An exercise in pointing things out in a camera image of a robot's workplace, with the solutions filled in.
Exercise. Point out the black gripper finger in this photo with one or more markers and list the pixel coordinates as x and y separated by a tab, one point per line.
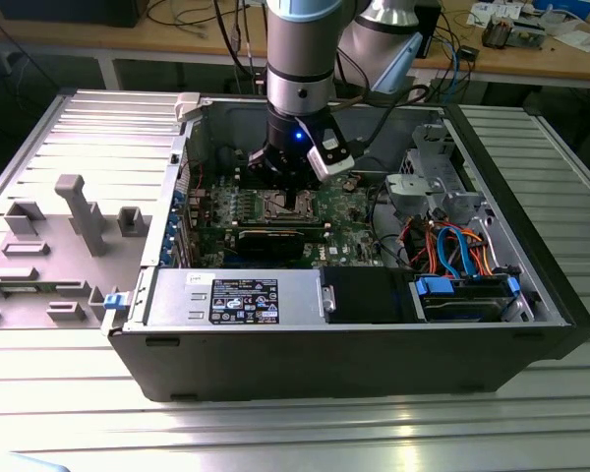
310	183
268	169

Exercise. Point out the silver CPU plate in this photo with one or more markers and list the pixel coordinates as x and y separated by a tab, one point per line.
279	204

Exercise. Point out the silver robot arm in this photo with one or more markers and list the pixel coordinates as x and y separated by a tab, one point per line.
300	49

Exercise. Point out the CPU socket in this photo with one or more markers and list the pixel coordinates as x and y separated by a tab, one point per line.
262	217

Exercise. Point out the round coin battery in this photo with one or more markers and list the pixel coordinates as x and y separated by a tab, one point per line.
350	186

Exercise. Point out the green motherboard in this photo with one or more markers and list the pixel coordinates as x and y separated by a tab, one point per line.
346	236

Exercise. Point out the black graphics card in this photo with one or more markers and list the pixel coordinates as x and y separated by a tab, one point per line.
270	246

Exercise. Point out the blue card retention clip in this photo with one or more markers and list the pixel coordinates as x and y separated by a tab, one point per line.
178	197
165	256
174	219
169	241

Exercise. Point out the grey plastic case latch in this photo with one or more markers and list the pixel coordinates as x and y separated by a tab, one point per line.
187	105

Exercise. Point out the grey metal drive cage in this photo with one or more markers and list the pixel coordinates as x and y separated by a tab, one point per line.
413	189

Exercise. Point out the grey power supply unit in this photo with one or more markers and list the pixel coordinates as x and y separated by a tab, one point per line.
177	300

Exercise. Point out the hard disk in blue carrier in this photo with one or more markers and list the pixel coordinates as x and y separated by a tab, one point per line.
432	286

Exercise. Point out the tall black box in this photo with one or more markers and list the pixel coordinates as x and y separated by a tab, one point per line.
432	32

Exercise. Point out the black PC case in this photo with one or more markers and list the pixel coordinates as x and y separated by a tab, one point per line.
324	364

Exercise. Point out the small black adapter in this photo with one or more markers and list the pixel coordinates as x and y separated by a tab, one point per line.
469	53

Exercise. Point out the blue case latch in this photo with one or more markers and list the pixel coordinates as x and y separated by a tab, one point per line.
115	301

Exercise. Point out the small white paper sheet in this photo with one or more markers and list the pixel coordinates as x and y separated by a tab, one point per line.
479	14

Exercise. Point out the finned metal cooler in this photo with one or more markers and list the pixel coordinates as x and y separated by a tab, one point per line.
495	32

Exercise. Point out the grey parts rack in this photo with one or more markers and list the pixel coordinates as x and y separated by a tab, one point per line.
49	265

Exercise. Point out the wooden workbench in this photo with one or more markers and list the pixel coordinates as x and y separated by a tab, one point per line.
521	64

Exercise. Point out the wide black box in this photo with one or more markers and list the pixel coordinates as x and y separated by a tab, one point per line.
69	12

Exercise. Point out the grey electronic device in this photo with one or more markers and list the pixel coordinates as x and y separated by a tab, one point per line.
526	35

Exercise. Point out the green RAM stick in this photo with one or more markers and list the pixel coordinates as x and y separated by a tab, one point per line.
22	290

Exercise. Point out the blue plastic box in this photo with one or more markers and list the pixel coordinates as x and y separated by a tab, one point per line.
565	6

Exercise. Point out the white paper sheets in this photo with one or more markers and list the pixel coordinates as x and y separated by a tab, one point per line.
585	41

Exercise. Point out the pale blue teach pendant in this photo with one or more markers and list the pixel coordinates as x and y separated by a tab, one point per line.
34	464

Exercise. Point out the white camera box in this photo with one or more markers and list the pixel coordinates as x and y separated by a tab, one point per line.
332	164

